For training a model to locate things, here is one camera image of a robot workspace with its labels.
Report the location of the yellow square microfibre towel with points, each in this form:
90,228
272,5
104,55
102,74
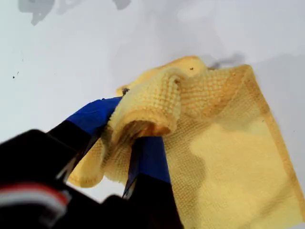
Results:
238,167

